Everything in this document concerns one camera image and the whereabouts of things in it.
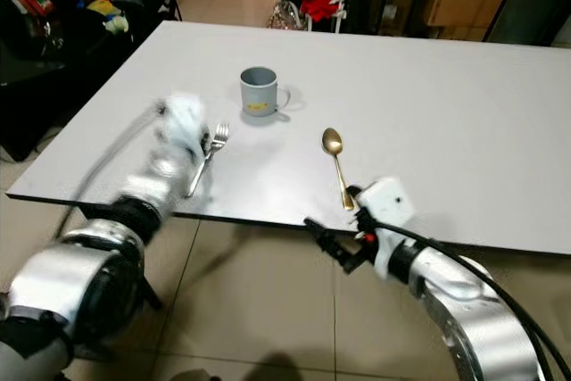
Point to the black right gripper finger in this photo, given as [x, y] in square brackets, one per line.
[357, 200]
[335, 242]

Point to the gold spoon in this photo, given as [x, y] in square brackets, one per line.
[332, 141]

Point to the silver fork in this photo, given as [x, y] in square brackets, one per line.
[214, 144]

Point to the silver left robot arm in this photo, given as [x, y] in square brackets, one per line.
[89, 274]

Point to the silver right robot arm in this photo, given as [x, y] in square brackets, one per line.
[464, 310]

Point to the grey mug with yellow print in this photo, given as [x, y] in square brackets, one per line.
[257, 95]

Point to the red cloth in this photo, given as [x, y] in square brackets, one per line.
[319, 8]

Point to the silver crumpled item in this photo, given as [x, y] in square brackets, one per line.
[283, 17]

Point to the cardboard box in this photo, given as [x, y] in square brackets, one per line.
[462, 6]

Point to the round black table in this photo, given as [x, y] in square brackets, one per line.
[20, 64]

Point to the dark shelving unit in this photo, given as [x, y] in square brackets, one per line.
[535, 15]

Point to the small white item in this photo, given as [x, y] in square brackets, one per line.
[116, 24]

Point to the yellow packet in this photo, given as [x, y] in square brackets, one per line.
[104, 6]

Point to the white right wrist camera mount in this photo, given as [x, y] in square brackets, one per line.
[388, 201]

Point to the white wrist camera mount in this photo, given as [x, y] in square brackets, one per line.
[388, 201]
[186, 122]

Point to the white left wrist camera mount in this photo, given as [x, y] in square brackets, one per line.
[186, 122]

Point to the black table frame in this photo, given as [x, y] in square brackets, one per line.
[89, 210]

